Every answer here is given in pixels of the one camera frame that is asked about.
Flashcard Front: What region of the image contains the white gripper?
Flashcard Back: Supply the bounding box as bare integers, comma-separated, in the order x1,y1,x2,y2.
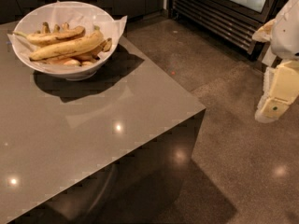
252,0,299,123

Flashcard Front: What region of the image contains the large front yellow banana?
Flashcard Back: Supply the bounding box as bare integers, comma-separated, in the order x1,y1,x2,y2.
29,27,104,61

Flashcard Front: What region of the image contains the white bowl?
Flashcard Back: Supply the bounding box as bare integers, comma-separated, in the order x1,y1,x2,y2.
8,1,127,80

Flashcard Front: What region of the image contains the upper yellow banana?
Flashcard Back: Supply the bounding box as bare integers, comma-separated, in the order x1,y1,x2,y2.
13,26,85,47

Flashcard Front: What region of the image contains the black glass door refrigerator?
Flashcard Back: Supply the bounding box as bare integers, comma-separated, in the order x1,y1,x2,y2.
171,0,288,57

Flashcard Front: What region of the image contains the bunch of small bananas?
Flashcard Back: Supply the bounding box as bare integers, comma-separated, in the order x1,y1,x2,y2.
33,21,113,68

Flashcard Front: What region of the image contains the white paper liner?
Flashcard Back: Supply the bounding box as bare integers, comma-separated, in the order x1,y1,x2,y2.
8,2,127,80

